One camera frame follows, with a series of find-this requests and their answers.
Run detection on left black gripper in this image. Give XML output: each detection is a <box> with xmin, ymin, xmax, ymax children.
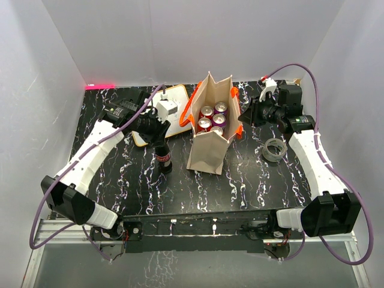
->
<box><xmin>136</xmin><ymin>110</ymin><xmax>170</xmax><ymax>147</ymax></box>

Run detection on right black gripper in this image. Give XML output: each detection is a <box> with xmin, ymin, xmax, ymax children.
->
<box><xmin>238</xmin><ymin>94</ymin><xmax>284</xmax><ymax>127</ymax></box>

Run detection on dark cola glass bottle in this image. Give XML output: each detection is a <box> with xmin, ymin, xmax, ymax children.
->
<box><xmin>155</xmin><ymin>143</ymin><xmax>173</xmax><ymax>174</ymax></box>

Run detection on purple can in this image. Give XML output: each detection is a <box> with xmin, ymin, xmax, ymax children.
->
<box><xmin>212</xmin><ymin>113</ymin><xmax>226</xmax><ymax>129</ymax></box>
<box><xmin>214</xmin><ymin>101</ymin><xmax>228</xmax><ymax>116</ymax></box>
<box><xmin>210</xmin><ymin>126</ymin><xmax>224</xmax><ymax>137</ymax></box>

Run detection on beige canvas bag orange handles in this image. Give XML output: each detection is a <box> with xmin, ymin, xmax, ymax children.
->
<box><xmin>179</xmin><ymin>73</ymin><xmax>243</xmax><ymax>175</ymax></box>

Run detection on red can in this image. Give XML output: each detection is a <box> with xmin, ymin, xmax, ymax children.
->
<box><xmin>199</xmin><ymin>106</ymin><xmax>214</xmax><ymax>119</ymax></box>
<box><xmin>197</xmin><ymin>117</ymin><xmax>212</xmax><ymax>133</ymax></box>

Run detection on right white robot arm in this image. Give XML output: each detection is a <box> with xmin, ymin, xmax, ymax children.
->
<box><xmin>238</xmin><ymin>83</ymin><xmax>361</xmax><ymax>238</ymax></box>

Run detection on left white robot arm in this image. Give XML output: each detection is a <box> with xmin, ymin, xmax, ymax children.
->
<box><xmin>41</xmin><ymin>88</ymin><xmax>177</xmax><ymax>239</ymax></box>

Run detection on grey tape roll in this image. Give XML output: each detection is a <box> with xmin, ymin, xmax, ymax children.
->
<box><xmin>262</xmin><ymin>138</ymin><xmax>287</xmax><ymax>163</ymax></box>

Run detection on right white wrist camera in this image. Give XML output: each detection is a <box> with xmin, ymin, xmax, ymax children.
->
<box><xmin>259</xmin><ymin>76</ymin><xmax>277</xmax><ymax>102</ymax></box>

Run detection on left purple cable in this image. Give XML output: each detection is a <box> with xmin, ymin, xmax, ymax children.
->
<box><xmin>28</xmin><ymin>83</ymin><xmax>167</xmax><ymax>262</ymax></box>

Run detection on purple cable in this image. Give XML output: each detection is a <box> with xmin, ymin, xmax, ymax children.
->
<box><xmin>260</xmin><ymin>62</ymin><xmax>374</xmax><ymax>266</ymax></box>
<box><xmin>28</xmin><ymin>83</ymin><xmax>167</xmax><ymax>262</ymax></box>

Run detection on small whiteboard wooden frame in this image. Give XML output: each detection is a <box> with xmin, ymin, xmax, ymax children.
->
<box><xmin>131</xmin><ymin>83</ymin><xmax>193</xmax><ymax>148</ymax></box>

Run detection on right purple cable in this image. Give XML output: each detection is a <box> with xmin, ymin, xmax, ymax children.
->
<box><xmin>260</xmin><ymin>62</ymin><xmax>374</xmax><ymax>266</ymax></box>

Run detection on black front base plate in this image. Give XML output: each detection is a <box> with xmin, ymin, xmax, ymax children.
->
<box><xmin>91</xmin><ymin>210</ymin><xmax>302</xmax><ymax>256</ymax></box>

